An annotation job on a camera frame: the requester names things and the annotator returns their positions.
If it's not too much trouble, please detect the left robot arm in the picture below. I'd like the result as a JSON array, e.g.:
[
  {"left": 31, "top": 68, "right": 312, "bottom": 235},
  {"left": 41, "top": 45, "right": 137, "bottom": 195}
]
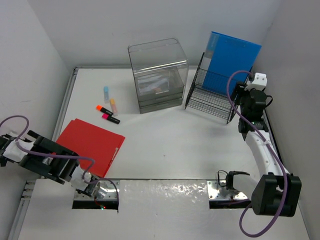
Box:
[{"left": 0, "top": 130, "right": 98, "bottom": 197}]

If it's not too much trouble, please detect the clear plastic drawer organizer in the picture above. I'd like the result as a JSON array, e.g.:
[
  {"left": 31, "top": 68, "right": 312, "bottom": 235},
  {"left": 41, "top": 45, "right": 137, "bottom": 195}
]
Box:
[{"left": 127, "top": 38, "right": 189, "bottom": 114}]

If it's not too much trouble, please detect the pink black highlighter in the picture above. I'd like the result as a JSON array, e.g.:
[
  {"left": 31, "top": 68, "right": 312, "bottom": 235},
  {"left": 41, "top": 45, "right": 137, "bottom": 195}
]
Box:
[{"left": 101, "top": 113, "right": 121, "bottom": 125}]

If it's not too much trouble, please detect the red folder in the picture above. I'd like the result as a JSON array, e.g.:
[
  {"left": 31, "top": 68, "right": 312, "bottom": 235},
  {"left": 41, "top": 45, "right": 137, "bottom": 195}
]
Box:
[{"left": 56, "top": 118, "right": 125, "bottom": 177}]

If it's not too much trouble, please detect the orange black highlighter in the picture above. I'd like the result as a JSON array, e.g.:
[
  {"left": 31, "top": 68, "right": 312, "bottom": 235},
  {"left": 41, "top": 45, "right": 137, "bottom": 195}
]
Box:
[{"left": 96, "top": 105, "right": 114, "bottom": 116}]

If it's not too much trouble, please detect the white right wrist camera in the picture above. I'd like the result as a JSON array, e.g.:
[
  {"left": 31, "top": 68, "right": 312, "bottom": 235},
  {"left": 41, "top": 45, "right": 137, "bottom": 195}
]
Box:
[{"left": 245, "top": 72, "right": 268, "bottom": 91}]

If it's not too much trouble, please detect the blue cap clear marker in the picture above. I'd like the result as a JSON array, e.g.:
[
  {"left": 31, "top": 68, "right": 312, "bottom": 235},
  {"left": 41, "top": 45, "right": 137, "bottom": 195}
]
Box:
[{"left": 103, "top": 86, "right": 110, "bottom": 104}]

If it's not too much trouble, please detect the white front cover panel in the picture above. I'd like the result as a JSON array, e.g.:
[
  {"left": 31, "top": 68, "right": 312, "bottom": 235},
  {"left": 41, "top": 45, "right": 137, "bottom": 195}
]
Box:
[{"left": 17, "top": 177, "right": 312, "bottom": 240}]

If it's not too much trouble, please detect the aluminium table frame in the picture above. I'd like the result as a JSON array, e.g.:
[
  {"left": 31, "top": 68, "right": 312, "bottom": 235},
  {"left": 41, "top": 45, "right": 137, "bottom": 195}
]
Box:
[{"left": 7, "top": 65, "right": 305, "bottom": 240}]

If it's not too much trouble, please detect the orange cap clear marker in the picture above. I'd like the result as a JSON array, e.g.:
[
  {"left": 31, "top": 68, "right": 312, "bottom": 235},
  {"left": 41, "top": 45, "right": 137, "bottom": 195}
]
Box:
[{"left": 109, "top": 98, "right": 118, "bottom": 116}]

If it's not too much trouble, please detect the black wire mesh rack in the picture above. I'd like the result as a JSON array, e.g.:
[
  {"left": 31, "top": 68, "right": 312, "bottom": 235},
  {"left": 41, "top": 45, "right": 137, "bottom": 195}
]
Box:
[{"left": 184, "top": 51, "right": 253, "bottom": 125}]

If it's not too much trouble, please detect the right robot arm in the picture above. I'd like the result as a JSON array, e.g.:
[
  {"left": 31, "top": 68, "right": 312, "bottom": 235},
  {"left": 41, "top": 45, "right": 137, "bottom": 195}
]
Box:
[{"left": 226, "top": 82, "right": 302, "bottom": 217}]

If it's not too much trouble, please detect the blue folder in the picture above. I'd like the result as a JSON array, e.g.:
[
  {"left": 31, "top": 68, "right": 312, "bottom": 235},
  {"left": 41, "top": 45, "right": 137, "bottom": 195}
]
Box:
[{"left": 200, "top": 31, "right": 262, "bottom": 95}]

